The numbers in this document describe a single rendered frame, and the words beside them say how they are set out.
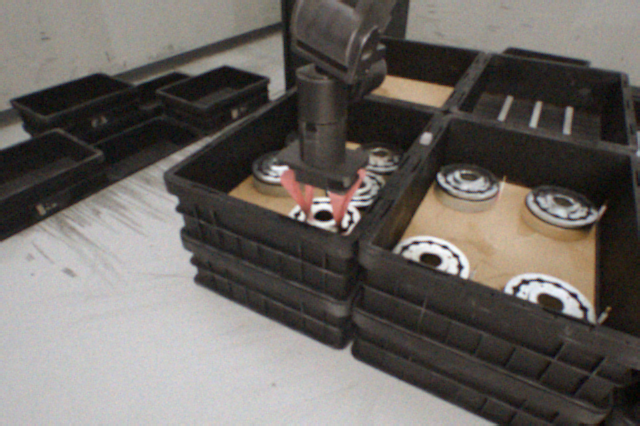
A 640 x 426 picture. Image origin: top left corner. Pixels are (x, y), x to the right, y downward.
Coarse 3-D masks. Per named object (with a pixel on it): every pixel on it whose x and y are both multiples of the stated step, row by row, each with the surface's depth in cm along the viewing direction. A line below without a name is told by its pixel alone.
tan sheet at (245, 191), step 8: (352, 144) 83; (240, 184) 72; (248, 184) 72; (232, 192) 70; (240, 192) 70; (248, 192) 70; (256, 192) 70; (304, 192) 70; (320, 192) 70; (248, 200) 69; (256, 200) 69; (264, 200) 69; (272, 200) 69; (280, 200) 69; (288, 200) 69; (272, 208) 67; (280, 208) 67; (288, 208) 67
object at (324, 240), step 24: (288, 96) 78; (432, 120) 70; (216, 144) 63; (168, 192) 57; (192, 192) 54; (216, 192) 53; (384, 192) 53; (240, 216) 52; (264, 216) 50; (288, 216) 49; (312, 240) 48; (336, 240) 46
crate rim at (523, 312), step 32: (512, 128) 67; (416, 160) 59; (384, 224) 49; (384, 256) 44; (448, 288) 42; (480, 288) 40; (512, 320) 40; (544, 320) 38; (576, 320) 38; (608, 352) 37
